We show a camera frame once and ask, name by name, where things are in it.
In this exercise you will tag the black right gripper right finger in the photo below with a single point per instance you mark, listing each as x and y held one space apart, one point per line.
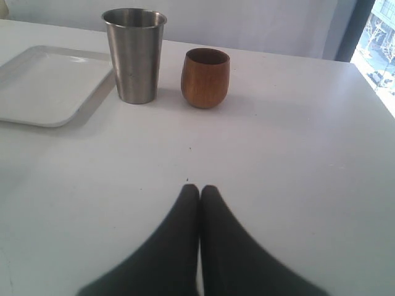
233 263

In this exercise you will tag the stainless steel cup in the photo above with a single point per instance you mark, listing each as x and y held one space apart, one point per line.
135 42

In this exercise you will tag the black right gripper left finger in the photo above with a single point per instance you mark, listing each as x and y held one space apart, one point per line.
166 264

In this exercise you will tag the white rectangular tray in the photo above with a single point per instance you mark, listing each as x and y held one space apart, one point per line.
46 85

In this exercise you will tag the brown wooden cup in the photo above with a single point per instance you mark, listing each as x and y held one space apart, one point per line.
205 77

